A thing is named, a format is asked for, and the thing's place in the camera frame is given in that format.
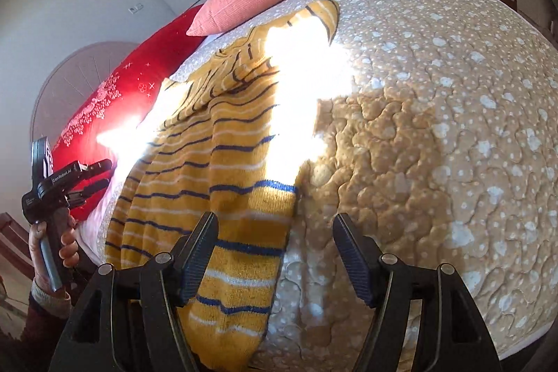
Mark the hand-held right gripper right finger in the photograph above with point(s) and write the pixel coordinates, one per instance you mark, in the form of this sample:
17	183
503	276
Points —
352	258

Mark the yellow striped knit sweater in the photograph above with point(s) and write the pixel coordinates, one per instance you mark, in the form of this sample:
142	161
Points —
209	189

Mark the arched headboard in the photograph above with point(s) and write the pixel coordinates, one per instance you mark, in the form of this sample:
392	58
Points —
65	88

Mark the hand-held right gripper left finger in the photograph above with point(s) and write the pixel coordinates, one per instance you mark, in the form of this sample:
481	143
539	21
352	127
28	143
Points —
198	261

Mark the person's left hand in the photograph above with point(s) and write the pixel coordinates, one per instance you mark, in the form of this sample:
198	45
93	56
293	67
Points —
41	250

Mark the white wall socket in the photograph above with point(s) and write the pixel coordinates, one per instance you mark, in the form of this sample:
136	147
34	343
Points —
135	8

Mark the person's left forearm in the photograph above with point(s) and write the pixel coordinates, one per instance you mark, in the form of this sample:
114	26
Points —
41	324

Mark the red embroidered pillow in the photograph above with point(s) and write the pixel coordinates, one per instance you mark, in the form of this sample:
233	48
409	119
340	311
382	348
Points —
117	110

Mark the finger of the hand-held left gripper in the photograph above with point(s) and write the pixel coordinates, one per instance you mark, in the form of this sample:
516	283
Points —
99	167
89	190

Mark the beige spotted quilted blanket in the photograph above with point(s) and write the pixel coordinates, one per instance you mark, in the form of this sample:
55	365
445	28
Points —
414	136

